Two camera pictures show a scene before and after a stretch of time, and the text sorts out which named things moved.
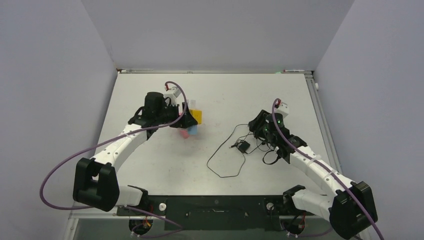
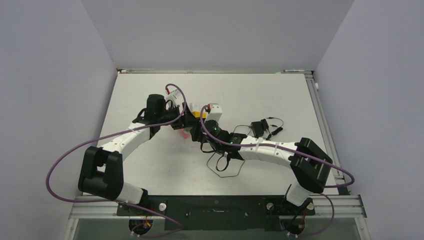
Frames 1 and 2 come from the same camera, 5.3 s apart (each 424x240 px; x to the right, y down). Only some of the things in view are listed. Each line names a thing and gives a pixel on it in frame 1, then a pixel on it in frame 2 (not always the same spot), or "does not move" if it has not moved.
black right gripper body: [269, 136] -> [199, 137]
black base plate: [215, 213] does not move
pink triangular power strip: [184, 133] does not move
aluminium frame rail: [324, 123] does not move
